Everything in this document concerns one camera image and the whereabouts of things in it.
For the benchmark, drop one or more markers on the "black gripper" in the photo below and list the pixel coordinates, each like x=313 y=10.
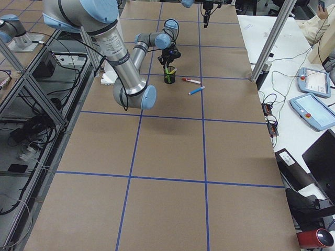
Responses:
x=207 y=12
x=166 y=58

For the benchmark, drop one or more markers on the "red marker pen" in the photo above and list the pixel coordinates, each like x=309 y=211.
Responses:
x=191 y=80

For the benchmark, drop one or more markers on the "blue marker pen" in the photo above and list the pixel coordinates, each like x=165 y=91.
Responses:
x=196 y=90

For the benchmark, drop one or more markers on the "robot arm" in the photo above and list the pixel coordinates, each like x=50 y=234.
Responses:
x=99 y=19
x=216 y=4

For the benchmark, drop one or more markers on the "black mesh pen cup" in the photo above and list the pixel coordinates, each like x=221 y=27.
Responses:
x=169 y=79

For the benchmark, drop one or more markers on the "seated person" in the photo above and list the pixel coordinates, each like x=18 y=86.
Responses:
x=314 y=28

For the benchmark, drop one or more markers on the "upper teach pendant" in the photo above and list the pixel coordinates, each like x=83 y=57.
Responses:
x=314 y=81

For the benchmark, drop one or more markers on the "teach pendant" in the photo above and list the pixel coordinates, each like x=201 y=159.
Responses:
x=313 y=111
x=314 y=81

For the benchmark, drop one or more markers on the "lower teach pendant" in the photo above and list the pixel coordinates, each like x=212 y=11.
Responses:
x=313 y=111

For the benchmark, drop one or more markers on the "black monitor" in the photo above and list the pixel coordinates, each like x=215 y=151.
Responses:
x=319 y=158

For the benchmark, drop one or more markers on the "red cylinder speaker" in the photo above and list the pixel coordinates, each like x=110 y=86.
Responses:
x=318 y=238

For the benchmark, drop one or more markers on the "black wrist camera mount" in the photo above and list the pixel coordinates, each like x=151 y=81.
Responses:
x=174 y=54

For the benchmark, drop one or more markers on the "white pedestal column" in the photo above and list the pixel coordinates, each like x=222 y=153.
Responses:
x=109 y=75

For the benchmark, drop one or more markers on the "aluminium frame post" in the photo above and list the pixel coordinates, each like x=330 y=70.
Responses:
x=272 y=38

